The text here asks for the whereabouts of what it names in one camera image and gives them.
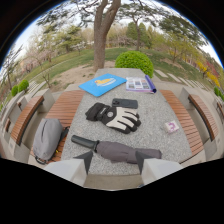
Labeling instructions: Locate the grey folded umbrella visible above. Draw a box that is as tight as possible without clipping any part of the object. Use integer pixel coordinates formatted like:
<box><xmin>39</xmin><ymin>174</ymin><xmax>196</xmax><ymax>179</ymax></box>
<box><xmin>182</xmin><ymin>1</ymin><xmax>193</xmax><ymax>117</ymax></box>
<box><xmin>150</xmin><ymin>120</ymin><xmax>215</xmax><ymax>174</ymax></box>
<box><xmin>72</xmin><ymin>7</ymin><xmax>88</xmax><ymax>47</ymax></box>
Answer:
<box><xmin>70</xmin><ymin>134</ymin><xmax>163</xmax><ymax>165</ymax></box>

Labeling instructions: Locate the wooden slatted bench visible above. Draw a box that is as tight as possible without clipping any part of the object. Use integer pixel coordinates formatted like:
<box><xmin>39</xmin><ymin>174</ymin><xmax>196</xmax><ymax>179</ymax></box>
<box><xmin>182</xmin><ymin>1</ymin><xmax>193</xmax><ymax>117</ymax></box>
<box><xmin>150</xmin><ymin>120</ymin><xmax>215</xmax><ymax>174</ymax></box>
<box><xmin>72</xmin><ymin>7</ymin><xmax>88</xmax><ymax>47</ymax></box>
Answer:
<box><xmin>159</xmin><ymin>89</ymin><xmax>205</xmax><ymax>164</ymax></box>
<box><xmin>29</xmin><ymin>89</ymin><xmax>86</xmax><ymax>163</ymax></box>

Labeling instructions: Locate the large tree trunk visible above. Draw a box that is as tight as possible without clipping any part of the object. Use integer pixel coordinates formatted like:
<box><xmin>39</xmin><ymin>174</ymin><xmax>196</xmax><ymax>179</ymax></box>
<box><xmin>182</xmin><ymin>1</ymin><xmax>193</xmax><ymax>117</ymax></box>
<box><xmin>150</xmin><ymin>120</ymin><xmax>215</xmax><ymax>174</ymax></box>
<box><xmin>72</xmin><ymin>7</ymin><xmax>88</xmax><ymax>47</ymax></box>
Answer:
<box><xmin>92</xmin><ymin>0</ymin><xmax>122</xmax><ymax>73</ymax></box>

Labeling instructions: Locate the grey backpack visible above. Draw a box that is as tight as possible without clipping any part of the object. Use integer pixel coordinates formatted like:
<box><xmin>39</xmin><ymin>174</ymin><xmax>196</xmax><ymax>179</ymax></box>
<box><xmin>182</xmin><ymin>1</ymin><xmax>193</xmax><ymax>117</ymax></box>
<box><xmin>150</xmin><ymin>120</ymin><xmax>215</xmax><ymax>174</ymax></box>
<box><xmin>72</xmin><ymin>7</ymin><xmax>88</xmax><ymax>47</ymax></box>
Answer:
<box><xmin>32</xmin><ymin>117</ymin><xmax>70</xmax><ymax>165</ymax></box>

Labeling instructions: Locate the wooden bench backrest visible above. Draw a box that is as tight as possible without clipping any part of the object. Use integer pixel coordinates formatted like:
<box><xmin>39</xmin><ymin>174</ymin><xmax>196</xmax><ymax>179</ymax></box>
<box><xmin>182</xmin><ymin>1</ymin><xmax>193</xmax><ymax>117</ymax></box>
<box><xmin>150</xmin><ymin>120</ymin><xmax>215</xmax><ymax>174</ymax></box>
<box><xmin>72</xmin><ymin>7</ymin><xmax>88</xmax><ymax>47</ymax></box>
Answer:
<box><xmin>9</xmin><ymin>95</ymin><xmax>45</xmax><ymax>146</ymax></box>
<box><xmin>187</xmin><ymin>93</ymin><xmax>220</xmax><ymax>142</ymax></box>

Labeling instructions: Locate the round green bush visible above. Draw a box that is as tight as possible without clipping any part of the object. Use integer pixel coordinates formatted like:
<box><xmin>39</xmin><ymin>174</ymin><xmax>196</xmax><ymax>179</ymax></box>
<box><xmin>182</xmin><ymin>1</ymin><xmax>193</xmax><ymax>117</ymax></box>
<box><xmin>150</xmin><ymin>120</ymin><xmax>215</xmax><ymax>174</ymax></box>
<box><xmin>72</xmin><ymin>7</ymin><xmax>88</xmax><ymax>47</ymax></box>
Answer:
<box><xmin>114</xmin><ymin>50</ymin><xmax>155</xmax><ymax>79</ymax></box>

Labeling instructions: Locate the black phone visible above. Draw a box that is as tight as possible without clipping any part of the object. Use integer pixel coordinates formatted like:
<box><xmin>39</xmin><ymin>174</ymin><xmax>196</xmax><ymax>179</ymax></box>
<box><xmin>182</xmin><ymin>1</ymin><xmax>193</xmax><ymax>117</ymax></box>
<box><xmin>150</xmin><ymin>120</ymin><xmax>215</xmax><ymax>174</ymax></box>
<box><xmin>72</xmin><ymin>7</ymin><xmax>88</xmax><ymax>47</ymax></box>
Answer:
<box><xmin>111</xmin><ymin>97</ymin><xmax>139</xmax><ymax>110</ymax></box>

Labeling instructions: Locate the blue folder with yellow duck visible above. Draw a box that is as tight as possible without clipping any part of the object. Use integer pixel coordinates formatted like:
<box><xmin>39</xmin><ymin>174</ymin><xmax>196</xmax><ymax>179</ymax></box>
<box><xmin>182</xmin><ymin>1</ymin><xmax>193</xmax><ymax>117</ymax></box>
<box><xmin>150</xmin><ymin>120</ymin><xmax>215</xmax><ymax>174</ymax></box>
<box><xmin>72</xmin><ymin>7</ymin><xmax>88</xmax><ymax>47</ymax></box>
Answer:
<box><xmin>78</xmin><ymin>73</ymin><xmax>128</xmax><ymax>98</ymax></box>

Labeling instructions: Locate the small round green shrub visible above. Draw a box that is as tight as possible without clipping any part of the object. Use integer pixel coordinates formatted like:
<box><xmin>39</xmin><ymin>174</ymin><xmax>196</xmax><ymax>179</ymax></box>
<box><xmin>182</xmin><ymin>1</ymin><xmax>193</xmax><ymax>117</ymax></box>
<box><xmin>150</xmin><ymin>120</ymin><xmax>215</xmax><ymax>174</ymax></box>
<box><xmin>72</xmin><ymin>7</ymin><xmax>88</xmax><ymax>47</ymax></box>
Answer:
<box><xmin>17</xmin><ymin>79</ymin><xmax>30</xmax><ymax>93</ymax></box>

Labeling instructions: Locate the open magazine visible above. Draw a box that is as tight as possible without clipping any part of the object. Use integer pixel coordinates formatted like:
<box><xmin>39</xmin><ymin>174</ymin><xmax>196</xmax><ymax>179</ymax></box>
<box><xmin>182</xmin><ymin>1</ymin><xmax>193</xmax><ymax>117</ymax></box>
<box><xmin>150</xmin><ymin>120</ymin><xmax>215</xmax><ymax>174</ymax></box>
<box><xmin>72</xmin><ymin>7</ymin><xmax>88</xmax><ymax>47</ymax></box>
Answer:
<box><xmin>125</xmin><ymin>74</ymin><xmax>157</xmax><ymax>95</ymax></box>

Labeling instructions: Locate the black and white glove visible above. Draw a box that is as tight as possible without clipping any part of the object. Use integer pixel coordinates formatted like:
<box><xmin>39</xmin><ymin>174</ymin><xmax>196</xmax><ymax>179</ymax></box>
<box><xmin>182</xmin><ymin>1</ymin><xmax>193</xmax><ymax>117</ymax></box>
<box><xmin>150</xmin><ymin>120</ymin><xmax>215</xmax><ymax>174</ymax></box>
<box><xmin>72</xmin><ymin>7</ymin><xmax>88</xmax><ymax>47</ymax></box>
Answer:
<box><xmin>84</xmin><ymin>102</ymin><xmax>142</xmax><ymax>135</ymax></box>

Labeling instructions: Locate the small tissue pack purple print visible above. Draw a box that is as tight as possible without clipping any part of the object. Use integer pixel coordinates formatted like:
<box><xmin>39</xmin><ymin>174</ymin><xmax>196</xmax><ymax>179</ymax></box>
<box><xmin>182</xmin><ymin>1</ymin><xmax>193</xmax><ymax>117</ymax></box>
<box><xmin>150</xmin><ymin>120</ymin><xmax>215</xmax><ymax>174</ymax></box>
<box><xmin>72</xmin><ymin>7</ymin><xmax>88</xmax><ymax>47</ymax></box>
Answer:
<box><xmin>163</xmin><ymin>120</ymin><xmax>180</xmax><ymax>135</ymax></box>

